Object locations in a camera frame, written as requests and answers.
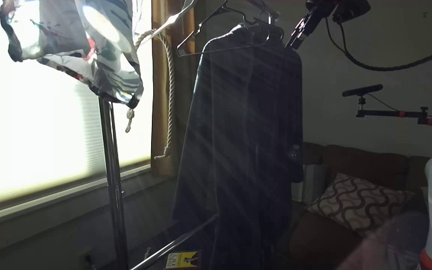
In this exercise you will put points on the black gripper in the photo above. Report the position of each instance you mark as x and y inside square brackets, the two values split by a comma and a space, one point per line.
[321, 7]

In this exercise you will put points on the hanger carrying robe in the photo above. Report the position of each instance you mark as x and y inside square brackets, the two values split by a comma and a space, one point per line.
[270, 30]

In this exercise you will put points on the dark blue velvet robe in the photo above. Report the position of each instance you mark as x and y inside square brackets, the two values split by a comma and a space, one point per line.
[240, 150]

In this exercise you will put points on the brown sofa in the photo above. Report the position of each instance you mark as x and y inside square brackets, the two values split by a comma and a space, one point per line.
[366, 165]

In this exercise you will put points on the tan curtain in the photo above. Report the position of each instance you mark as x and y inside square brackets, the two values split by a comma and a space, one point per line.
[158, 99]

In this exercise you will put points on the brown white patterned pillow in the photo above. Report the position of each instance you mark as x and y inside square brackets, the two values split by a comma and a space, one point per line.
[356, 202]

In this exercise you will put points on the patterned white fabric garment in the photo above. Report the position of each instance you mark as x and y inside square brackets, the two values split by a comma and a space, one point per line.
[105, 60]

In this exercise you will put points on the pink blanket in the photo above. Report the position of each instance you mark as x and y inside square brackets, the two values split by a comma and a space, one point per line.
[390, 244]

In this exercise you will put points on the chrome rack upright pole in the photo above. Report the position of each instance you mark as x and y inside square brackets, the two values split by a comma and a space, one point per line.
[111, 174]

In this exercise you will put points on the white window blind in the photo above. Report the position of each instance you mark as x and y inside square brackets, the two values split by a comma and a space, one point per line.
[36, 139]

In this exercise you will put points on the grey window sill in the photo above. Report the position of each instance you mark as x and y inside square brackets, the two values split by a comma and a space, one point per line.
[51, 199]

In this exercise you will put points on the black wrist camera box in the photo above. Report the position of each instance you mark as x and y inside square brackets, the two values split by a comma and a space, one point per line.
[351, 9]

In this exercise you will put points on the black bar camera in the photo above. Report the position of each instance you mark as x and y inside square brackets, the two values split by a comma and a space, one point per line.
[363, 90]

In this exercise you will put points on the chrome rack lower rail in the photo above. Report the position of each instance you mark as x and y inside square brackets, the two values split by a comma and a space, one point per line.
[176, 243]

